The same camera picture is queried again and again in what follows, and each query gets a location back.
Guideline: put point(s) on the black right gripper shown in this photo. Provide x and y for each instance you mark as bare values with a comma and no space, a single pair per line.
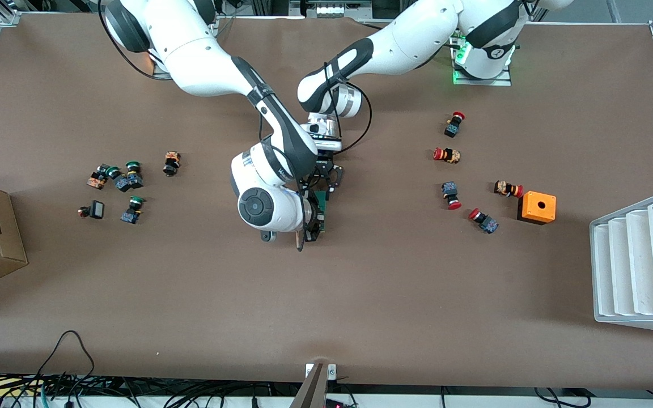
316,218

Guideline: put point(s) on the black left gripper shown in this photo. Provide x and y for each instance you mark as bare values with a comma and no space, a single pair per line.
326,165

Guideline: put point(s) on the green circuit board module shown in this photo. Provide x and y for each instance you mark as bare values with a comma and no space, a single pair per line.
323,201

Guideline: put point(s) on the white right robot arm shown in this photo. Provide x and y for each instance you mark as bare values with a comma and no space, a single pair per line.
190,51

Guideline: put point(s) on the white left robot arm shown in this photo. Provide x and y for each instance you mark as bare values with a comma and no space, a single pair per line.
417,39

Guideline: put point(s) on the red button orange body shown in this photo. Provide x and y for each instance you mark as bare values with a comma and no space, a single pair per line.
508,188
446,155

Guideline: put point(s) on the red button blue body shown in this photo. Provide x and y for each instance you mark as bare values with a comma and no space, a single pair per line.
454,126
450,194
483,220

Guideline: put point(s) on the white power strip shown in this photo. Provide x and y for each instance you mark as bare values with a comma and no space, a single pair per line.
330,10

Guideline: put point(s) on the green button blue body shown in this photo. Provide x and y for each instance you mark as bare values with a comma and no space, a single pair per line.
121,182
135,178
132,211

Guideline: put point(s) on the orange box with hole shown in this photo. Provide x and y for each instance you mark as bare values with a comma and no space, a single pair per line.
537,207

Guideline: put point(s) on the black square push button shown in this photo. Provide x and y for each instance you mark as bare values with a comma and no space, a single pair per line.
97,209

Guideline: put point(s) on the white stepped tray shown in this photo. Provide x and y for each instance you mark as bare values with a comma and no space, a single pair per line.
638,266

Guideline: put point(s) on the yellow label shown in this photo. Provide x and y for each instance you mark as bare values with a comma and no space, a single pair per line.
15,387

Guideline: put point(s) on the metal mount bracket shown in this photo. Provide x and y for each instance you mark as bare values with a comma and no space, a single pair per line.
332,371

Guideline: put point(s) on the brown camera post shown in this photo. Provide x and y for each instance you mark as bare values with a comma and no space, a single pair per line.
310,391

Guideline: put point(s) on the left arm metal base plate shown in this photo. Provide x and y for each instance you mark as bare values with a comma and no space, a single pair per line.
502,80

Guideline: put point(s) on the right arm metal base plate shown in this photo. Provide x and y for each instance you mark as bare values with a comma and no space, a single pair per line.
159,71

